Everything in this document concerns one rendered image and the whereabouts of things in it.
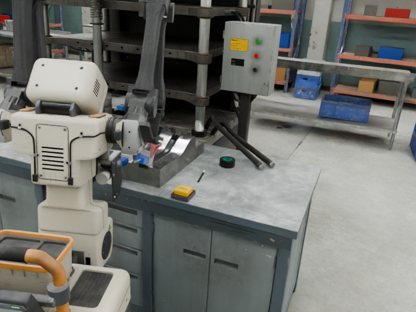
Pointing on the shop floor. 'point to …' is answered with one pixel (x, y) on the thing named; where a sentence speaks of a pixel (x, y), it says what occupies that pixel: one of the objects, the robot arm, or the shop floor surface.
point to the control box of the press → (249, 65)
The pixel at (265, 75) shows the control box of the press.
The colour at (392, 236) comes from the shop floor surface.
